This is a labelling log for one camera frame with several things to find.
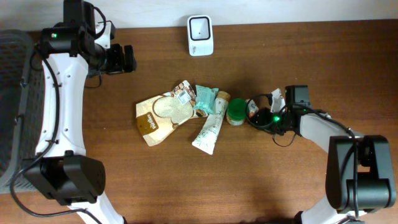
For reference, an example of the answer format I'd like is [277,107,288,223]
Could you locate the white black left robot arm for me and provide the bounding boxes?
[22,1,137,223]

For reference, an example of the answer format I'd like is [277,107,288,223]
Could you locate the beige brown snack pouch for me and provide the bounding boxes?
[136,80,208,146]

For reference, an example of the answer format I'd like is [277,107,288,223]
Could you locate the green lid jar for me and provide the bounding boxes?
[226,98,246,126]

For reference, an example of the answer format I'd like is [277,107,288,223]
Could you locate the white bamboo print tube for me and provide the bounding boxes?
[192,91,231,155]

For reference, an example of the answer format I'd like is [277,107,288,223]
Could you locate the teal snack packet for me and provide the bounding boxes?
[193,85,219,114]

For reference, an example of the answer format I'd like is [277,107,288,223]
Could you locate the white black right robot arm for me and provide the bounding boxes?
[244,85,397,223]

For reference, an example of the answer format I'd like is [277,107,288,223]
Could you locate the grey mesh basket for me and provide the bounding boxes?
[1,30,45,194]

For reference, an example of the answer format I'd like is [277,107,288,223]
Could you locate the white barcode scanner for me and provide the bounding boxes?
[187,15,214,57]

